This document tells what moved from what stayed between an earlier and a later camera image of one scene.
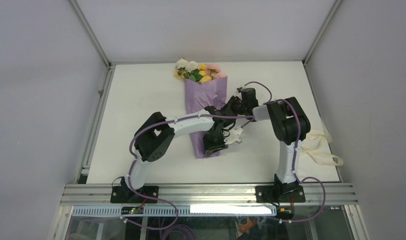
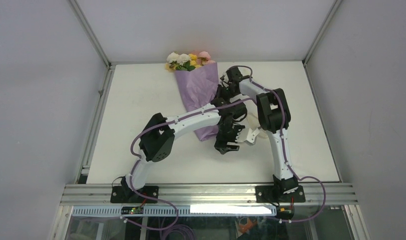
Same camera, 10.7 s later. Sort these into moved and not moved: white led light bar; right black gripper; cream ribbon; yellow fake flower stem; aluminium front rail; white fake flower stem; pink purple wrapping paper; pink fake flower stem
Moved: white fake flower stem; right black gripper; yellow fake flower stem; pink purple wrapping paper; pink fake flower stem; cream ribbon
Not moved: aluminium front rail; white led light bar
